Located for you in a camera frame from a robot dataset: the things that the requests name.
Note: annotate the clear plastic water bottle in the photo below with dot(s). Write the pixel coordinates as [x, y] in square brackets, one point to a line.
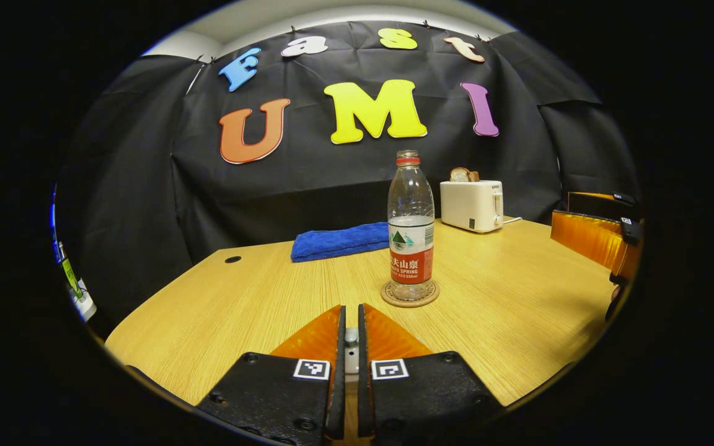
[411, 248]

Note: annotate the blue towel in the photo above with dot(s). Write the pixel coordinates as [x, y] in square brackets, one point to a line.
[338, 241]

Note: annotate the bread slice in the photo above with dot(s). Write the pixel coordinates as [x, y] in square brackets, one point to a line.
[461, 174]

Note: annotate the white side table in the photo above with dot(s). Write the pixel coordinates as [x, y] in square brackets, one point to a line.
[86, 306]

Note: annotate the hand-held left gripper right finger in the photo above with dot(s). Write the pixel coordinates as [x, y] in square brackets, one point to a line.
[425, 396]

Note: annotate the green drink bottle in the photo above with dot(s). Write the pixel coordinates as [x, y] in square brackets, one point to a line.
[72, 275]

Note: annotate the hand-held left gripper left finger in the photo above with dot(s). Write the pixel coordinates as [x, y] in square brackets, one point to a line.
[276, 396]

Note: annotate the round wooden coaster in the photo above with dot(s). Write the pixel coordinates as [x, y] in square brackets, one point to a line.
[391, 299]

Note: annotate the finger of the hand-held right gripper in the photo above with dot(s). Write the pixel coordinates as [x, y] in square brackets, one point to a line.
[592, 203]
[586, 238]

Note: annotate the white teacup lid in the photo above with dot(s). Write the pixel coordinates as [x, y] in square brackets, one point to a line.
[351, 338]

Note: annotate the white toaster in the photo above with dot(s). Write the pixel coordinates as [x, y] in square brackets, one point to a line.
[468, 205]

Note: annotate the black backdrop cloth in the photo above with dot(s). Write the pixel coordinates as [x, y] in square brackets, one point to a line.
[146, 173]

